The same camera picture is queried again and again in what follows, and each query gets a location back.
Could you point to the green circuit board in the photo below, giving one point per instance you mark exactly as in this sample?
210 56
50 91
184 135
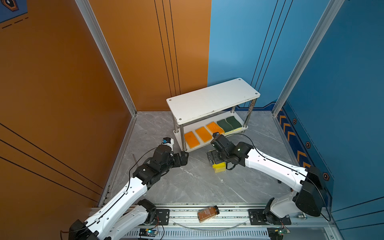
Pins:
277 234
148 233

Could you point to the aluminium corner post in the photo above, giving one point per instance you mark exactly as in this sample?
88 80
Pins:
101 42
318 34

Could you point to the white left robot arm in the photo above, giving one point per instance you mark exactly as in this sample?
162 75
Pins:
127 210

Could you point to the aluminium front rail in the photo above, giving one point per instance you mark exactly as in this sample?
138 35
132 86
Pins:
234 222

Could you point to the white two-tier metal shelf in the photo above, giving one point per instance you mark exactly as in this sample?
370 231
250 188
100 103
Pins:
198 108

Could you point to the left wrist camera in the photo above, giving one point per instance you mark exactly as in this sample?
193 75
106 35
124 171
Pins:
168 142

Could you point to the green yellow sponge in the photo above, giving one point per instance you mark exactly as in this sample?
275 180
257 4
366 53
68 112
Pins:
234 123
223 124

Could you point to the aluminium corner post right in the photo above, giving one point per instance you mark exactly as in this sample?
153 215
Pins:
318 34

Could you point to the green circuit board left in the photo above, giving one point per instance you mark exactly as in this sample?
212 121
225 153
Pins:
148 233

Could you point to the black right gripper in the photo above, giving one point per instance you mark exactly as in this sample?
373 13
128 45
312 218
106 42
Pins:
213 153

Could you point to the brown spice jar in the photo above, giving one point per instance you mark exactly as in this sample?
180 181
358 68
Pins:
208 213

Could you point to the green circuit board right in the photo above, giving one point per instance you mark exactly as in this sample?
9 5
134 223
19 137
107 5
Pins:
277 234

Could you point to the yellow sponge top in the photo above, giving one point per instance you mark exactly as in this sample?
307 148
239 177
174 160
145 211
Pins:
219 166

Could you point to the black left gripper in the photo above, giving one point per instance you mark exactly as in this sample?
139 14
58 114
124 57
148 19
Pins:
184 161

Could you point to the orange sponge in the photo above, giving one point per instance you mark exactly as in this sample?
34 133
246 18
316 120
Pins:
213 127
204 134
191 140

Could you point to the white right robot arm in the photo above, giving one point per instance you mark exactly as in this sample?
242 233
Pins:
309 190

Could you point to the aluminium corner post left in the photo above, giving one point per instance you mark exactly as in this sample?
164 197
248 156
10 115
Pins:
101 42

